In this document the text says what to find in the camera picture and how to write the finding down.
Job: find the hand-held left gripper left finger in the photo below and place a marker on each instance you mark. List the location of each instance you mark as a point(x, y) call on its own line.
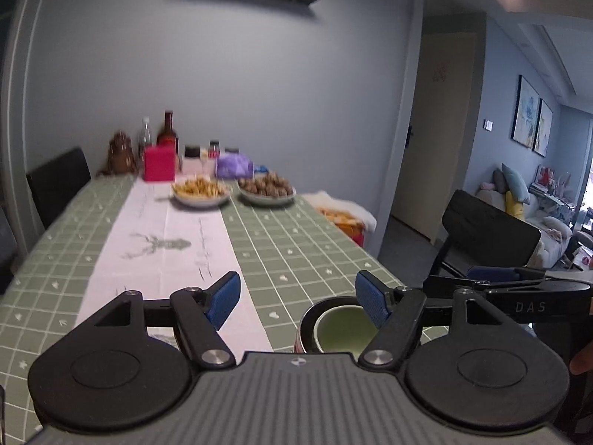
point(222, 301)

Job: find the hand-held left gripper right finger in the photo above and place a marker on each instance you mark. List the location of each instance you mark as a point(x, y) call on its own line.
point(373, 299)

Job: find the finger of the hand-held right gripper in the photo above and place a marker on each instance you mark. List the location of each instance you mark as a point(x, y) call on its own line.
point(491, 274)
point(444, 285)

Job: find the pale green ceramic bowl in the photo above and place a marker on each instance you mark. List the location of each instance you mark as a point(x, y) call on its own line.
point(343, 333)

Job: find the orange steel-lined bowl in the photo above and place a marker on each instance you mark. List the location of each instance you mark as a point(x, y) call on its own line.
point(305, 329)

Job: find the person's right hand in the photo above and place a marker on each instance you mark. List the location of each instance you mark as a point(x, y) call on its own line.
point(583, 361)

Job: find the black dining chair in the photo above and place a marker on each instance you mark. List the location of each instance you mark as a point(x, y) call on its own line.
point(486, 231)
point(58, 185)

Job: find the yellow cushion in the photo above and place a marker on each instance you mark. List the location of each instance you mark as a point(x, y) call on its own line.
point(514, 206)

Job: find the light sofa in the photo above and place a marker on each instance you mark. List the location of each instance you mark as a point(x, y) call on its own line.
point(553, 229)

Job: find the green checked tablecloth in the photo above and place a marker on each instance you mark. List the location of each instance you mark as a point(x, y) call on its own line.
point(287, 241)

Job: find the grey cushion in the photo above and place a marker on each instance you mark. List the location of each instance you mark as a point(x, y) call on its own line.
point(499, 181)

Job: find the teal cushion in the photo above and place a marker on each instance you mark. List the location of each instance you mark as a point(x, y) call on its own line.
point(516, 183)

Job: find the white deer-print table runner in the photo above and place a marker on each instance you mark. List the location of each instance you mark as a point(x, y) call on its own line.
point(139, 231)

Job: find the white bowl of fries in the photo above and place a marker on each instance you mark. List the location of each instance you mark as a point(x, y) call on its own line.
point(201, 190)

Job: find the white bowl of brown balls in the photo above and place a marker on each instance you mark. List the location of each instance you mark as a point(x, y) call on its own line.
point(267, 187)

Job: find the purple tissue pack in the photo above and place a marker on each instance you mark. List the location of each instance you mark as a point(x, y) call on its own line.
point(234, 167)

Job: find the white door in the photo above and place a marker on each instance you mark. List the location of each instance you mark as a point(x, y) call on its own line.
point(435, 148)

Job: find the small blue pack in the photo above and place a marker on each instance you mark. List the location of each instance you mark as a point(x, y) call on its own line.
point(261, 168)

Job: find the white condiment box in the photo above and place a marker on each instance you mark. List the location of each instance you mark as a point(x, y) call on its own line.
point(190, 165)

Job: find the pink box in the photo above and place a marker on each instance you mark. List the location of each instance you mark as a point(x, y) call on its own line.
point(160, 164)

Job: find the small black-capped bottle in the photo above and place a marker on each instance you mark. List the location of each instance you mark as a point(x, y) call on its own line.
point(214, 148)

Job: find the dark liquor bottle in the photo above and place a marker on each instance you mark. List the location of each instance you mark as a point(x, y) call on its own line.
point(167, 132)

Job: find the brown bear-shaped bottle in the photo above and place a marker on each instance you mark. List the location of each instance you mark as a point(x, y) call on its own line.
point(121, 153)

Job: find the clear plastic water bottle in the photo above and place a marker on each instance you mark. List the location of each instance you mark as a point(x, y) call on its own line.
point(145, 136)

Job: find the dark chair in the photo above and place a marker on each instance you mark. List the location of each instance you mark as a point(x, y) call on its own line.
point(7, 250)

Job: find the small framed wall picture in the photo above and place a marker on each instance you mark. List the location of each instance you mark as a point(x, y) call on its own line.
point(543, 127)

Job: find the large framed wall picture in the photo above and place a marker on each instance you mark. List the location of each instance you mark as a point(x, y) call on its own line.
point(525, 111)

